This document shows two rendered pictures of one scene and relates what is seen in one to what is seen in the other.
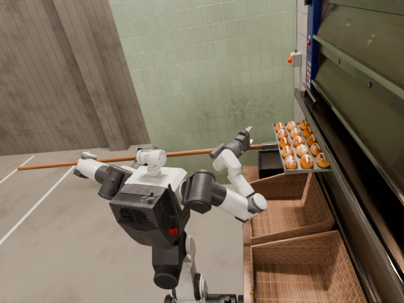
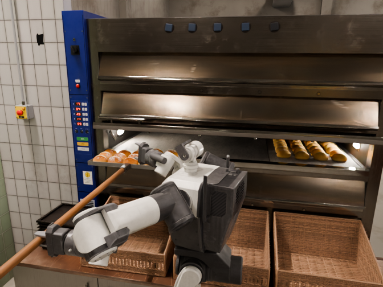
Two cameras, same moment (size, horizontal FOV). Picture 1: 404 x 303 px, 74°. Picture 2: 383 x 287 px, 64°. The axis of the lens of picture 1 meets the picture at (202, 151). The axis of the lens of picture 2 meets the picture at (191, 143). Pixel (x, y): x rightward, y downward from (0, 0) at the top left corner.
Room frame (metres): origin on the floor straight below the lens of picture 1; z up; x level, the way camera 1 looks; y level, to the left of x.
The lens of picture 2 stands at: (1.02, 1.37, 1.82)
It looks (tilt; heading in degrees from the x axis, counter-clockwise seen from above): 15 degrees down; 268
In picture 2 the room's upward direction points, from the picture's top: 1 degrees clockwise
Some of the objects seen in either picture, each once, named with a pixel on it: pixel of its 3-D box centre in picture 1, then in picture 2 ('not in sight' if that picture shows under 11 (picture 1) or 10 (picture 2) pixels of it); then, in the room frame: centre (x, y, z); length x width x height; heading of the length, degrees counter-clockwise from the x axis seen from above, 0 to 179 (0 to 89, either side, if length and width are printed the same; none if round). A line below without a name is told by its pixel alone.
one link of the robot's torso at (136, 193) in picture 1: (156, 205); (203, 204); (0.94, 0.24, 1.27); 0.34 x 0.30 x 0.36; 65
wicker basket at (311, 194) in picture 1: (284, 207); (134, 231); (1.34, -0.47, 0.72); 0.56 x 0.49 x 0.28; 168
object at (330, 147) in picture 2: not in sight; (305, 145); (0.06, -0.91, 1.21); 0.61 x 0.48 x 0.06; 77
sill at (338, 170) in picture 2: not in sight; (226, 162); (0.72, -0.63, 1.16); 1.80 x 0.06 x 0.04; 167
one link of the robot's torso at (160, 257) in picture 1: (170, 251); (209, 260); (0.90, 0.24, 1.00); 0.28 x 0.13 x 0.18; 168
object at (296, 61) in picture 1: (296, 59); (24, 111); (2.20, -0.89, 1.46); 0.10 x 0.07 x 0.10; 167
